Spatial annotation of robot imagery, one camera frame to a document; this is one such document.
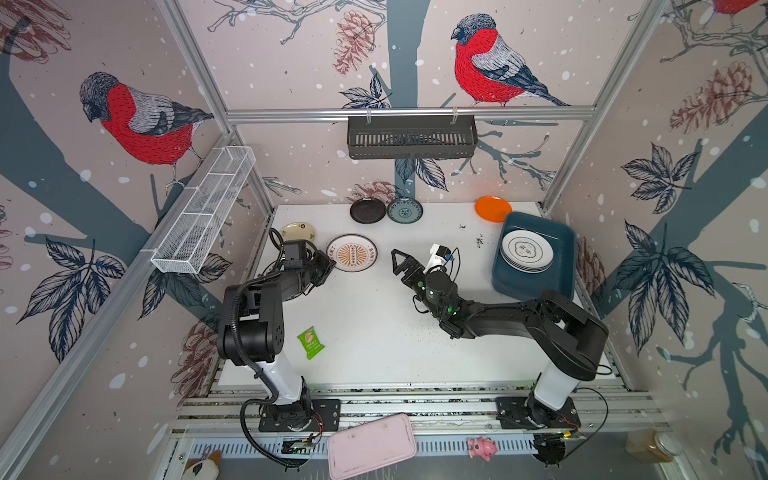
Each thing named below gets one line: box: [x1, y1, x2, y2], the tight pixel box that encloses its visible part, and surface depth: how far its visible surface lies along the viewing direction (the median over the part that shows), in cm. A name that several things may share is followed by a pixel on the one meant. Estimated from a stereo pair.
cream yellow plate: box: [280, 221, 316, 241], surface depth 116 cm
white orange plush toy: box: [183, 450, 222, 480], surface depth 67 cm
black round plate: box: [350, 198, 387, 224], surface depth 122 cm
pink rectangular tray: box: [327, 413, 417, 480], surface depth 69 cm
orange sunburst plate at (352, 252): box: [326, 233, 378, 273], surface depth 105 cm
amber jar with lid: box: [625, 431, 683, 463], surface depth 64 cm
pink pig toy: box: [468, 436, 498, 462], surface depth 69 cm
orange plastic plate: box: [474, 195, 513, 223], surface depth 124 cm
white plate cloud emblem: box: [500, 230, 554, 275], surface depth 106 cm
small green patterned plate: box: [386, 197, 424, 224], surface depth 122 cm
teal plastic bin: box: [492, 211, 575, 302], surface depth 102 cm
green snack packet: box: [297, 326, 325, 360], surface depth 87 cm
